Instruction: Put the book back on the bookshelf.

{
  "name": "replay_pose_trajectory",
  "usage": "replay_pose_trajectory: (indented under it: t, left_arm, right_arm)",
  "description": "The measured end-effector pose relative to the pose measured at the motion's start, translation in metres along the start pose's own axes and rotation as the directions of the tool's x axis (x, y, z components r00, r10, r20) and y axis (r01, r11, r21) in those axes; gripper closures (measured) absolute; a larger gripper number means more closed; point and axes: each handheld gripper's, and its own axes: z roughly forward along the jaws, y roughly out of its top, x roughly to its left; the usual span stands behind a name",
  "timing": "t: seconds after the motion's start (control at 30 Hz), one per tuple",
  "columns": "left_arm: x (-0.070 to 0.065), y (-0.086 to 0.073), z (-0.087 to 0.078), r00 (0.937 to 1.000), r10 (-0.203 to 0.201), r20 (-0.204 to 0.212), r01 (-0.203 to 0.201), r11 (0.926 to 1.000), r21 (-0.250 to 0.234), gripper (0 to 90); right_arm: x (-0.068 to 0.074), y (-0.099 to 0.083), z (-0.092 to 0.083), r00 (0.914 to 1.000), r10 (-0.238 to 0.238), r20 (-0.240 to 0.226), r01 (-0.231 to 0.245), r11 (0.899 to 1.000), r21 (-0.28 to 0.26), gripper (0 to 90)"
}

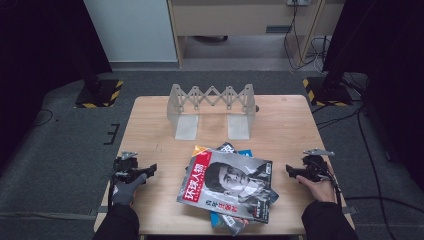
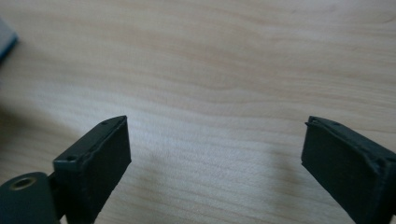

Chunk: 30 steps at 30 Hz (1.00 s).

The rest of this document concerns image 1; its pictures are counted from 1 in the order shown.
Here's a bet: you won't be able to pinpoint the person's left hand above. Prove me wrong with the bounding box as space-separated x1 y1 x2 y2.
111 173 148 206

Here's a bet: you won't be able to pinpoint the black cable from power strip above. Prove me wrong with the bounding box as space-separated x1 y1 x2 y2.
283 3 323 72

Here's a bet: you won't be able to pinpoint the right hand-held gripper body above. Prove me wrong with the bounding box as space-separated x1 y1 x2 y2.
302 148 336 183

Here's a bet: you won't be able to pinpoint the thick blue book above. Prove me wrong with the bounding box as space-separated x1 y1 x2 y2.
209 149 254 229

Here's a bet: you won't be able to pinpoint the long black floor cable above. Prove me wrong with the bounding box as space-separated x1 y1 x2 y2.
343 106 424 214

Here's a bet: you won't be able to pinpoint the light wooden cabinet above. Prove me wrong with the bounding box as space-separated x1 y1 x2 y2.
166 0 346 69

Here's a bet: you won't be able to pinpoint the person's right hand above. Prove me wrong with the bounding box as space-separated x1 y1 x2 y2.
295 173 338 204

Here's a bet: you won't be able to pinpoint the thin black floor cable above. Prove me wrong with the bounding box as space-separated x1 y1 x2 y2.
33 108 54 128

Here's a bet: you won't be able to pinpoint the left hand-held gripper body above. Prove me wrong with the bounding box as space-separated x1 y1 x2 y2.
112 150 143 184

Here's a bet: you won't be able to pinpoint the right hand-held gripper cable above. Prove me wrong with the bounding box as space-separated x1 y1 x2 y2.
328 166 343 206

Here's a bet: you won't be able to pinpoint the black curtain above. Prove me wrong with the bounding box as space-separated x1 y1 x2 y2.
322 0 424 183
0 0 113 171

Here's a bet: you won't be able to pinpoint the white panel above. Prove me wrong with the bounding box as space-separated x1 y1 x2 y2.
83 0 178 64

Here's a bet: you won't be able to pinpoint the orange-cornered magazine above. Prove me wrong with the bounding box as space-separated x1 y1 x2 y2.
191 144 212 158

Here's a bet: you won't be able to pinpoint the grey portrait magazine red band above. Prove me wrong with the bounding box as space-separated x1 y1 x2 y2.
176 149 274 224

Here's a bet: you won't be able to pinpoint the dark magazine white lettering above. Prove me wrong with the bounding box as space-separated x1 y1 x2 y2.
215 142 280 237

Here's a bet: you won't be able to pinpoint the black yellow-striped stand base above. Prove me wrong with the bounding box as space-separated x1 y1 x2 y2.
302 76 354 108
74 78 124 109

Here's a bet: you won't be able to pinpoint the grey expandable metal book rack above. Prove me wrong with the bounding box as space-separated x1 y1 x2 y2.
166 83 260 141

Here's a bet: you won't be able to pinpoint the white floor cables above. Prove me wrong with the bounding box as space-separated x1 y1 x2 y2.
309 35 332 74

